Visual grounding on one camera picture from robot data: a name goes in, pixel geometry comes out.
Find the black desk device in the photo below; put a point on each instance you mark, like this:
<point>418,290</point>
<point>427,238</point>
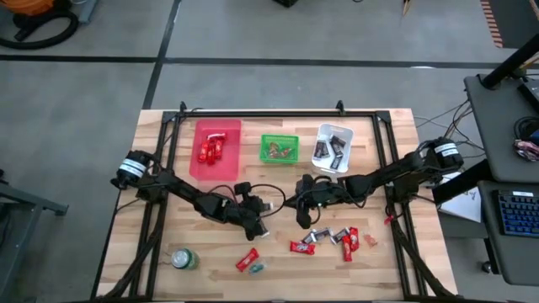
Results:
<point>532,97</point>

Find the black mat with orange edge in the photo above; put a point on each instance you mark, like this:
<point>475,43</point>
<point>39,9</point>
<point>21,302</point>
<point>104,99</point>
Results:
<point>520,21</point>

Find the white plastic bin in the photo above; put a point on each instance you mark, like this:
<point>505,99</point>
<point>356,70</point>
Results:
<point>337,128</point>

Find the orange vacuum cleaner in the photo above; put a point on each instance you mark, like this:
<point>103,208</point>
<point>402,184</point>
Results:
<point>29,5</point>

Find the white paper sheet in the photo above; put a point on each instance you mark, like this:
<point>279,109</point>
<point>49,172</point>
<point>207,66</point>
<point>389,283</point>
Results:
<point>465,206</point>

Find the red clip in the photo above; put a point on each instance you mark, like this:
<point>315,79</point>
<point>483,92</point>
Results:
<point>388,219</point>

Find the green soda can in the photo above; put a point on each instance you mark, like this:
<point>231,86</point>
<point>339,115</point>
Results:
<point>184,259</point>

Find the pink plastic bin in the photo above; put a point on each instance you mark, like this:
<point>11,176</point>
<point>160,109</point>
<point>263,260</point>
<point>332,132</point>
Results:
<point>215,172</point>

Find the black equipment base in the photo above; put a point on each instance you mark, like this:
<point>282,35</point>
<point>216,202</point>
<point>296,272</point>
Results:
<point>286,2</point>

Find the black caster wheel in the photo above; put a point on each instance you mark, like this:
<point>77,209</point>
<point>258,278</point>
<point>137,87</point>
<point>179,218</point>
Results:
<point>487,267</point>

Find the orange gummy in clear wrapper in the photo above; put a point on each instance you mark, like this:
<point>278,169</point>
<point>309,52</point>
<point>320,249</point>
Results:
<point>370,240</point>

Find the green plastic basket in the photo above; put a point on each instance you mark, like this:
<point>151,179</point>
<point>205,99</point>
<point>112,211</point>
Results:
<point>280,137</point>

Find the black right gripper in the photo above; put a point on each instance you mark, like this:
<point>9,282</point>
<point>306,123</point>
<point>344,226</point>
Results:
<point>320,195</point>

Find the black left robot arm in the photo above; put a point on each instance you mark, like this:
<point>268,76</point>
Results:
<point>181,191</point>

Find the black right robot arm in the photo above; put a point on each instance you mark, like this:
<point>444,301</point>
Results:
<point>387,172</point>

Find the red KitKat bar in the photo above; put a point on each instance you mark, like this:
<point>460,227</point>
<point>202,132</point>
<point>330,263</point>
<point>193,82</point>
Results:
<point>211,152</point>
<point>219,148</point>
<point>302,248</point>
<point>247,260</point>
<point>203,152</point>
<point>346,249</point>
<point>354,239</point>
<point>217,136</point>

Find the backlit black keyboard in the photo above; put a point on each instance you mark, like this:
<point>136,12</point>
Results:
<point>520,212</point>

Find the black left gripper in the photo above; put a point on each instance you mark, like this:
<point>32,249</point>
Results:
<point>240,210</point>

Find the colourful wrapper pile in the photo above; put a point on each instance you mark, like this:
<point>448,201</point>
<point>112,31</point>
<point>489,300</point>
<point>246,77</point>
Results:
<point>526,150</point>

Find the black diagonal pole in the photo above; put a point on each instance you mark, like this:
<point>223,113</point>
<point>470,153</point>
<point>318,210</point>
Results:
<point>511,63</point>

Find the grey desk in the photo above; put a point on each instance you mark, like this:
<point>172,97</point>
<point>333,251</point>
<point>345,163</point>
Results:
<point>511,252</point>
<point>501,126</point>

